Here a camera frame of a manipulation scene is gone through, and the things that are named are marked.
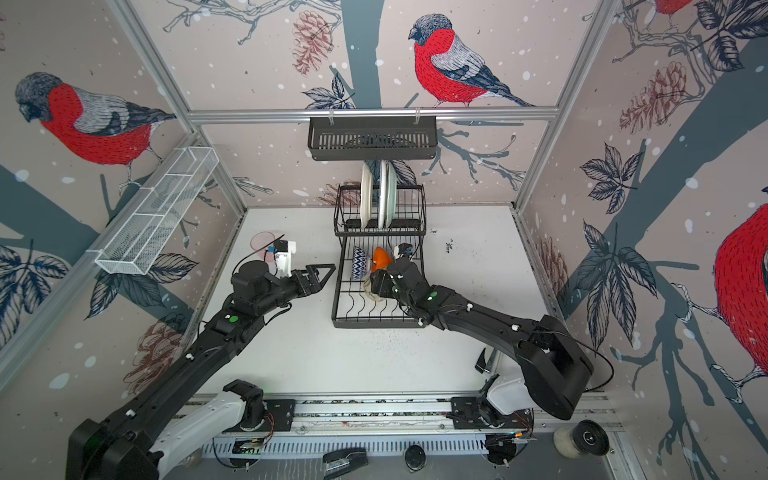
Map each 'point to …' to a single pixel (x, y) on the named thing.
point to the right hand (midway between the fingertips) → (377, 279)
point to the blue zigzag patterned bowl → (359, 263)
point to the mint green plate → (391, 194)
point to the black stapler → (342, 461)
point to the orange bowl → (381, 259)
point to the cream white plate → (366, 195)
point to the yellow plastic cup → (368, 291)
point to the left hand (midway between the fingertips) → (326, 270)
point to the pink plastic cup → (260, 242)
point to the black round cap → (414, 457)
